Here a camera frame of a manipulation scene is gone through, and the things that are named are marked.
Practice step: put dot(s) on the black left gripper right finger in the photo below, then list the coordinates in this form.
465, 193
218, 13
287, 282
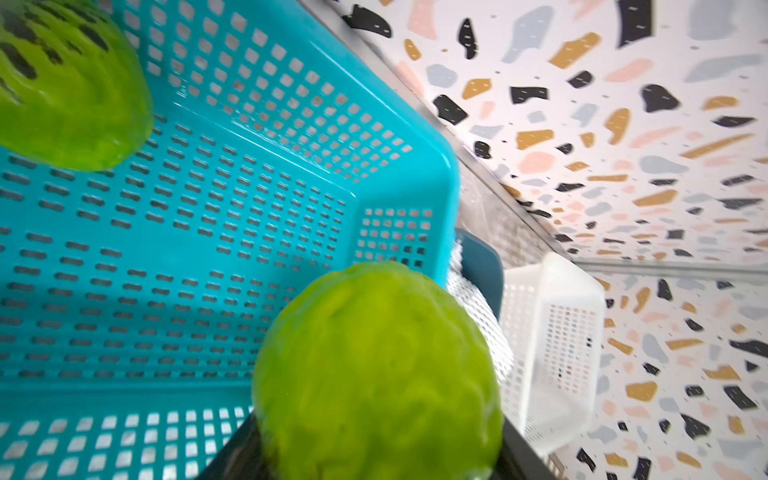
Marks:
517, 460

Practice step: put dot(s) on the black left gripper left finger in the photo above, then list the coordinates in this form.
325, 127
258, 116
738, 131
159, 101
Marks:
241, 458

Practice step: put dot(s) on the white foam nets pile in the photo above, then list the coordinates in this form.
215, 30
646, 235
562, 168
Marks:
472, 300

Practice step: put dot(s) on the green custard apple dark spots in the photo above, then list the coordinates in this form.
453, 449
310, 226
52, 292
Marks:
73, 92

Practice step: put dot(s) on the white plastic basket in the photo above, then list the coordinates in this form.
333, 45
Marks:
552, 317

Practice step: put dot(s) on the dark blue net bin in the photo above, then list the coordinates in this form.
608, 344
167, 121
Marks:
483, 267

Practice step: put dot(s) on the teal plastic basket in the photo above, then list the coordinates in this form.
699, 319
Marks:
134, 301

